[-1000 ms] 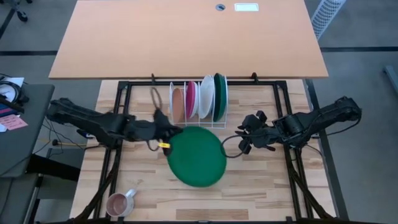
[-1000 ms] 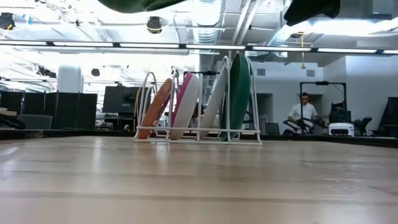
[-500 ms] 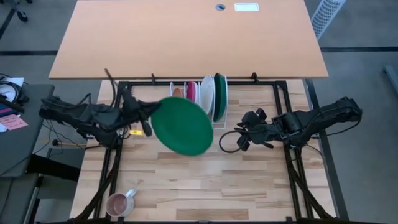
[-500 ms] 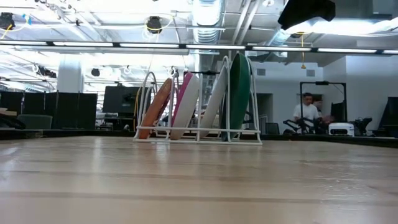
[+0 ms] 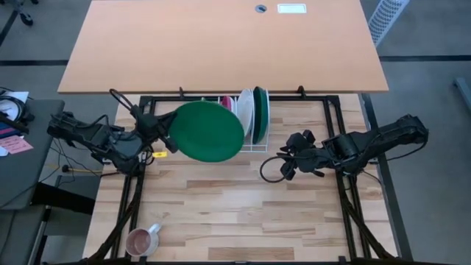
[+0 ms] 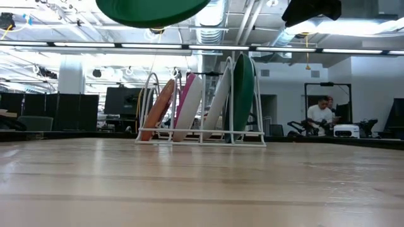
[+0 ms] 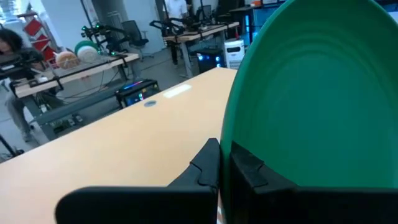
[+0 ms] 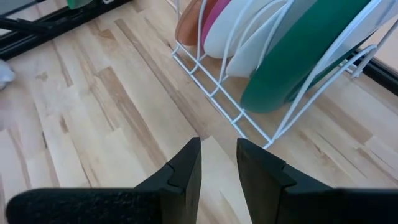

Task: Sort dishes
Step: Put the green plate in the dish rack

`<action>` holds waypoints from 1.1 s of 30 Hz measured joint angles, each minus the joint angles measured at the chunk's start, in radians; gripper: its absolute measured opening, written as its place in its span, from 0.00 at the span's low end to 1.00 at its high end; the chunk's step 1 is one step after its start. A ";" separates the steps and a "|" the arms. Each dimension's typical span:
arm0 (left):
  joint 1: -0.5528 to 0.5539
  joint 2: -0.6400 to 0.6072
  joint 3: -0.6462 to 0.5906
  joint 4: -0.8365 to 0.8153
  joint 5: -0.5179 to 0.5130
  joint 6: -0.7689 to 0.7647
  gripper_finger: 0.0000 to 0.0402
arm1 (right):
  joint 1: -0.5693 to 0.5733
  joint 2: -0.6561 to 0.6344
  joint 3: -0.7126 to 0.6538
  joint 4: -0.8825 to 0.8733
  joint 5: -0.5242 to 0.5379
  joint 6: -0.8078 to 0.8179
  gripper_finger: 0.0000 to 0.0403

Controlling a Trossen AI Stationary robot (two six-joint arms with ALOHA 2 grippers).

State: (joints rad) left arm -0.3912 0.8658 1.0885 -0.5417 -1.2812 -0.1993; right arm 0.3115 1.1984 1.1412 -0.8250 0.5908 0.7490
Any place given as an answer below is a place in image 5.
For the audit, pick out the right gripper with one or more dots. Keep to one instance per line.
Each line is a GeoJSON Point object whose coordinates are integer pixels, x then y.
{"type": "Point", "coordinates": [309, 158]}

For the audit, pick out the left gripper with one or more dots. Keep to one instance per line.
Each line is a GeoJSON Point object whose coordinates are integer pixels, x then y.
{"type": "Point", "coordinates": [152, 129]}

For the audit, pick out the white plate with pink underside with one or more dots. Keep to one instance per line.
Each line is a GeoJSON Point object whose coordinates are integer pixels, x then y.
{"type": "Point", "coordinates": [227, 103]}

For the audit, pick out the white plate with green underside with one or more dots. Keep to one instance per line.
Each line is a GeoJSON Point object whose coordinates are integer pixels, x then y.
{"type": "Point", "coordinates": [246, 110]}

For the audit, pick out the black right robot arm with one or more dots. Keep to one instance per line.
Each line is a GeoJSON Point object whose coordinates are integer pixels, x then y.
{"type": "Point", "coordinates": [386, 138]}

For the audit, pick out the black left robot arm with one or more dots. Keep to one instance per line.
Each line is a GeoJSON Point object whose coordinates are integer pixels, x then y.
{"type": "Point", "coordinates": [92, 136]}

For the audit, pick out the yellow tag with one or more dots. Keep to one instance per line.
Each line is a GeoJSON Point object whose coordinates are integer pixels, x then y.
{"type": "Point", "coordinates": [160, 154]}

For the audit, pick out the light tan desk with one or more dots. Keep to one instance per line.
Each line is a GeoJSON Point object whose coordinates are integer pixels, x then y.
{"type": "Point", "coordinates": [221, 48]}

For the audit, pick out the pink ceramic mug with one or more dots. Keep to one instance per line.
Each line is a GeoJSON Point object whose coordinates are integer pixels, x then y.
{"type": "Point", "coordinates": [141, 241]}

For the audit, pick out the black case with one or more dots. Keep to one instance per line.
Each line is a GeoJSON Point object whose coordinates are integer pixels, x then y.
{"type": "Point", "coordinates": [62, 198]}

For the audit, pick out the dark grey side table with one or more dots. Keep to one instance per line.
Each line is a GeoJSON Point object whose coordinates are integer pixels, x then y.
{"type": "Point", "coordinates": [29, 169]}

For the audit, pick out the white rectangular desk plate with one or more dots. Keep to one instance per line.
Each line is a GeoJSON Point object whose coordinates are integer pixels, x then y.
{"type": "Point", "coordinates": [291, 8]}

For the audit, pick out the white paper sheet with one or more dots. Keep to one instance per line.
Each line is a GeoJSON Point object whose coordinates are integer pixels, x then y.
{"type": "Point", "coordinates": [18, 96]}

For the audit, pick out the pink paper note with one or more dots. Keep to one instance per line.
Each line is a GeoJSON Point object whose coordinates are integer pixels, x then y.
{"type": "Point", "coordinates": [14, 144]}

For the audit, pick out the white perforated computer case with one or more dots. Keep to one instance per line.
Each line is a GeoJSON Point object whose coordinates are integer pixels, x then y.
{"type": "Point", "coordinates": [386, 18]}

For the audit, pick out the blue flat item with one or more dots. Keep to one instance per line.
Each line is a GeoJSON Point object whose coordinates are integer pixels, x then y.
{"type": "Point", "coordinates": [5, 131]}

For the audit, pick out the black chair base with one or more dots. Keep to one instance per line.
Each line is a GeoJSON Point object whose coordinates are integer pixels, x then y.
{"type": "Point", "coordinates": [26, 18]}

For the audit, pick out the black frame clamp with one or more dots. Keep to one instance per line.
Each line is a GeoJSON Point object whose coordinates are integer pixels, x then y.
{"type": "Point", "coordinates": [301, 91]}
{"type": "Point", "coordinates": [181, 92]}

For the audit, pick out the black aluminium rig frame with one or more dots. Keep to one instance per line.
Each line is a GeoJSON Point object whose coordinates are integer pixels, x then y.
{"type": "Point", "coordinates": [294, 98]}

